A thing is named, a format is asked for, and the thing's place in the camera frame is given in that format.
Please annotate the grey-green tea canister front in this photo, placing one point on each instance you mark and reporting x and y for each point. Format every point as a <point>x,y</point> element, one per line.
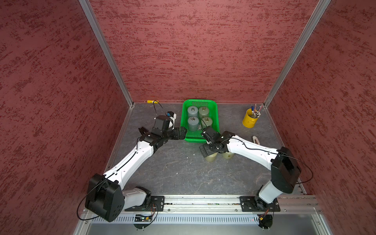
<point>193,123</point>

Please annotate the aluminium corner post left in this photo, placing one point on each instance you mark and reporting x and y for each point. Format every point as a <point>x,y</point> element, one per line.
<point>90,15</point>

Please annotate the yellow-green tea canister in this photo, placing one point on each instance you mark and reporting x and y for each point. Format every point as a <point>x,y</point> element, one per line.
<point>228,155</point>

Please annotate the aluminium corner post right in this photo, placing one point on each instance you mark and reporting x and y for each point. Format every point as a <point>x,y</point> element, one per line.
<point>314,19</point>

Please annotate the white stapler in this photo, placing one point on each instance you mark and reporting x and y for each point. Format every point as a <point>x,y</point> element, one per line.
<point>255,140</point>

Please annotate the yellow marker pen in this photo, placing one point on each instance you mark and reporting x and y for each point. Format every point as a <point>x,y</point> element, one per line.
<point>152,101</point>

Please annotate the bundle of pencils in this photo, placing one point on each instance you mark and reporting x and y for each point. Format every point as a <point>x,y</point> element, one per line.
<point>256,111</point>

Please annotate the grey-green tea canister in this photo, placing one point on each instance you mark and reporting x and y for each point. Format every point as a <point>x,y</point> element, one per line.
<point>203,112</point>
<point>193,123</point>

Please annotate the yellow metal pencil bucket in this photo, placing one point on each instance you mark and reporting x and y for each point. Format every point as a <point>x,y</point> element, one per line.
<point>250,119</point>

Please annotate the aluminium corner post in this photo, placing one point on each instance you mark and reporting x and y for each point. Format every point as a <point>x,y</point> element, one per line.
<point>314,19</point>
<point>90,15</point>

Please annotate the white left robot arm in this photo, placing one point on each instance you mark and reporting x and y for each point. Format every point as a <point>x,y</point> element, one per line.
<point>105,196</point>

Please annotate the grey tea canister back left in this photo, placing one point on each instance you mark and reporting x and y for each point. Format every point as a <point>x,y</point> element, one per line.
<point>192,111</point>

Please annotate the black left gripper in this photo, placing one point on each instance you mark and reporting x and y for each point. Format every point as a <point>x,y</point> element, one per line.
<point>182,133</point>

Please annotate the green tea canister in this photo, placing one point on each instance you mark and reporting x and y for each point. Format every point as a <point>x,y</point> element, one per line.
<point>206,122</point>

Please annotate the green plastic basket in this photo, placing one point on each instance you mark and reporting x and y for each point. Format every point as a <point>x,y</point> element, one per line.
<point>196,137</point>

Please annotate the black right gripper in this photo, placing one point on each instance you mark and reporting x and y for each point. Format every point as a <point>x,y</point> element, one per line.
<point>209,152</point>

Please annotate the beige tea canister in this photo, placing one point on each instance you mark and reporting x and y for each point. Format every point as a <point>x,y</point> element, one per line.
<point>211,158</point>

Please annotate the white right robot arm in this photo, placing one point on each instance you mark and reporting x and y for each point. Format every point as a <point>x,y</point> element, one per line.
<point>285,170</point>

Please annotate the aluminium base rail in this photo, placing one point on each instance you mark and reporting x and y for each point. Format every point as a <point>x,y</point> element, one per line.
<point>215,215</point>

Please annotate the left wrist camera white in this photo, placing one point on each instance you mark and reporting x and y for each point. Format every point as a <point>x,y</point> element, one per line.
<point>173,117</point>

